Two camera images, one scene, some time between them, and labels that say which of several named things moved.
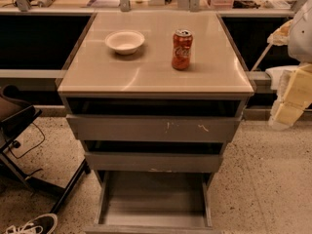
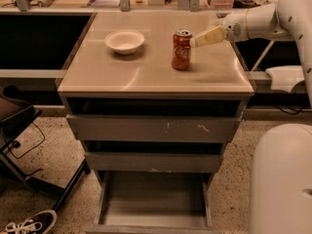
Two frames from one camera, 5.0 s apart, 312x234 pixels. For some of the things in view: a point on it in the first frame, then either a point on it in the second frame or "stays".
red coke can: x=182 y=41 stays
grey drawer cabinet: x=151 y=97 stays
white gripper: x=302 y=38 → x=235 y=26
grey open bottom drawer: x=153 y=203 stays
